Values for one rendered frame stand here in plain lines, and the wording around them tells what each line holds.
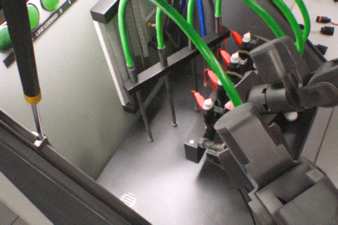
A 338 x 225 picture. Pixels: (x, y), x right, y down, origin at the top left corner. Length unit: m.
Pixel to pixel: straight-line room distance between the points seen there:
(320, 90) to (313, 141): 0.41
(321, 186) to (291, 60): 0.29
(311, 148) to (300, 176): 0.57
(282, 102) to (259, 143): 0.21
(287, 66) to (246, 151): 0.23
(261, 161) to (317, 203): 0.10
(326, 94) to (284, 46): 0.10
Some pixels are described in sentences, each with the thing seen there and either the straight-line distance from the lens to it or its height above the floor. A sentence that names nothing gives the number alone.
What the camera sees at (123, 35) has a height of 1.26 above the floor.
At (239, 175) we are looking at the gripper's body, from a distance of 0.57.
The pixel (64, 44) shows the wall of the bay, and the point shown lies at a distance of 0.80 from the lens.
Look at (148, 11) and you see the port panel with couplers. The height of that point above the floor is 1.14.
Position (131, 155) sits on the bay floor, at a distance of 1.11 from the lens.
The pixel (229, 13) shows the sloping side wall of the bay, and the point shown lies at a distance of 1.06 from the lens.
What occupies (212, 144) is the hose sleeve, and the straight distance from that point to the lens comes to 0.73.
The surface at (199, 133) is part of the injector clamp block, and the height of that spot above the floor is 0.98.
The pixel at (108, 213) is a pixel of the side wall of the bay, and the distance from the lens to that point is 0.62.
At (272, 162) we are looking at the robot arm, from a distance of 0.44.
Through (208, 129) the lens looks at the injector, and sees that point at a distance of 0.90.
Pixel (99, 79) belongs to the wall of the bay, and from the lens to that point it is 0.93.
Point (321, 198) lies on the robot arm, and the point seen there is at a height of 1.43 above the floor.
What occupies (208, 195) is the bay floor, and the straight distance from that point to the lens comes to 1.02.
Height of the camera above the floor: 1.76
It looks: 53 degrees down
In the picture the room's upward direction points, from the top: 10 degrees counter-clockwise
